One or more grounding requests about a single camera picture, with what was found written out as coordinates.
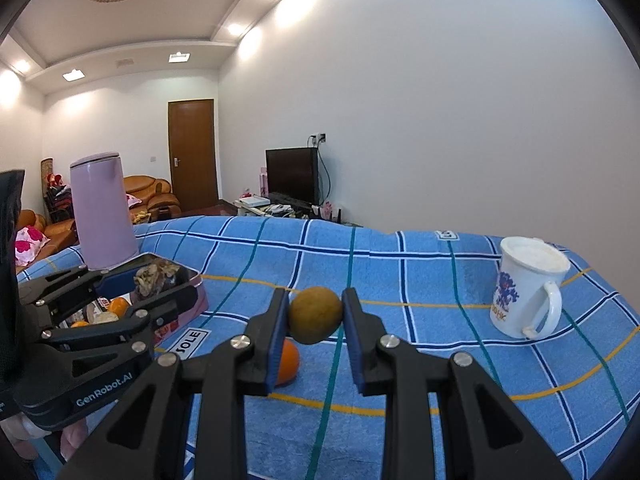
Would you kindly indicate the black television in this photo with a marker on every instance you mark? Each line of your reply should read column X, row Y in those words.
column 292, row 175

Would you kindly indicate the large orange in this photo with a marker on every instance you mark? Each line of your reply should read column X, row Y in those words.
column 289, row 362

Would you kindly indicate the white printed mug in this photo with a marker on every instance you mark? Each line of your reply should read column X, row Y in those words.
column 510, row 310

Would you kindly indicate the cluttered dark rack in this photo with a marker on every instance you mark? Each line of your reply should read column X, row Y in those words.
column 57, row 195

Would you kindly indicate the ceiling air vent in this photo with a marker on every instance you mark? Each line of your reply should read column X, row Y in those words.
column 125, row 62

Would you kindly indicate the brown wooden door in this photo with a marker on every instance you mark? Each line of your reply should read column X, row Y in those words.
column 192, row 160

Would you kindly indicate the brown leather sofa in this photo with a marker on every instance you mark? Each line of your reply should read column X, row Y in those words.
column 55, row 232
column 150, row 185

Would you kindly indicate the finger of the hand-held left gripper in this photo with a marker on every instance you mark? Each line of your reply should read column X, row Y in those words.
column 170, row 305
column 115, row 285

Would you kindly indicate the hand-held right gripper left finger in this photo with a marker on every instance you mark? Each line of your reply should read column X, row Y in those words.
column 280, row 340

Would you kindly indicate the round recessed ceiling light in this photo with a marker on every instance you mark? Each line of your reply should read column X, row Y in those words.
column 235, row 27

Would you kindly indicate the brown wrinkled dried fruit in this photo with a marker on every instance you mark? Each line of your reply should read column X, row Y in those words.
column 150, row 280

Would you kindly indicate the tan brown round fruit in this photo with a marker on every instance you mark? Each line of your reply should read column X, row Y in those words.
column 315, row 315

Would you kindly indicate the pink electric kettle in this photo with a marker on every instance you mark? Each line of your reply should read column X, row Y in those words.
column 100, row 210

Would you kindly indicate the cluttered white television stand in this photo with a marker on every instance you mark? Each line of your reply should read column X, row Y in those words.
column 260, row 205

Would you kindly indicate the white wall outlet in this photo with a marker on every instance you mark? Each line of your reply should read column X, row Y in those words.
column 318, row 138

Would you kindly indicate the pink bottle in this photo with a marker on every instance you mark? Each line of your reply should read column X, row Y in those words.
column 263, row 182

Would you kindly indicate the pink tin box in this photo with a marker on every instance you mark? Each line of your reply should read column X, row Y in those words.
column 192, row 316

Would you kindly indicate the blue plaid blanket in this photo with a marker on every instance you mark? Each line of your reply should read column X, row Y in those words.
column 425, row 285

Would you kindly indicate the square ceiling panel light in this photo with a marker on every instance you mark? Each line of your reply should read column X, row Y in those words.
column 179, row 56
column 72, row 74

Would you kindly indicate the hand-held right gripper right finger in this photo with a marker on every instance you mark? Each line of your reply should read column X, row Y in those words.
column 352, row 340

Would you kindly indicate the pink floral cushion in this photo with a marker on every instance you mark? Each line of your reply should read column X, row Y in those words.
column 27, row 245
column 133, row 200

